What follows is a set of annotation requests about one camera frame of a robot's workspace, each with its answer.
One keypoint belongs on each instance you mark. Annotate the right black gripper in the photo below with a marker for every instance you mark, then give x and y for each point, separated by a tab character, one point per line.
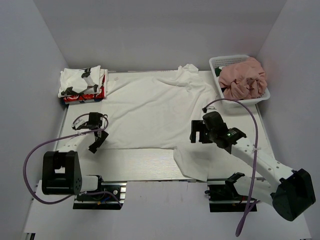
198	126

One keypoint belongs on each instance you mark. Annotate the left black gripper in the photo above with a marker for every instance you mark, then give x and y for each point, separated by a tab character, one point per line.
93	147

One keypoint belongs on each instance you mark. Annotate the white cartoon print t-shirt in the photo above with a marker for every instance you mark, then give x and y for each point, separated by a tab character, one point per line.
150	115

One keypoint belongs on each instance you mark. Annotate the dark green t-shirt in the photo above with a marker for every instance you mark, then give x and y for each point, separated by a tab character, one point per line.
217	71

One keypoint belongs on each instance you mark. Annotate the pink t-shirt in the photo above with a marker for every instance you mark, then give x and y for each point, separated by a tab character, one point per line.
245	80

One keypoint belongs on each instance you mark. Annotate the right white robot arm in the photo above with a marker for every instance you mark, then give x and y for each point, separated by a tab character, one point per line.
290	192

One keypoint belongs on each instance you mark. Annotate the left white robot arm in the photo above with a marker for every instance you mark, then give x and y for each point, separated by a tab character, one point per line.
61	170

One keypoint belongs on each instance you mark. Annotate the folded white printed t-shirt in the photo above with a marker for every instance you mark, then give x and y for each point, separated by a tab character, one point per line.
89	81

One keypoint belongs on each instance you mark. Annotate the white plastic basket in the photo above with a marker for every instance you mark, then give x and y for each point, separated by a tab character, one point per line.
231	107

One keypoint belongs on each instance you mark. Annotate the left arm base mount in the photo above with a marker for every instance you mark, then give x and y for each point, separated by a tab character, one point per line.
111	197

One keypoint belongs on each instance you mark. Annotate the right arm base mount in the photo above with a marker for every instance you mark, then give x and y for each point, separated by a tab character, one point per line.
223	197

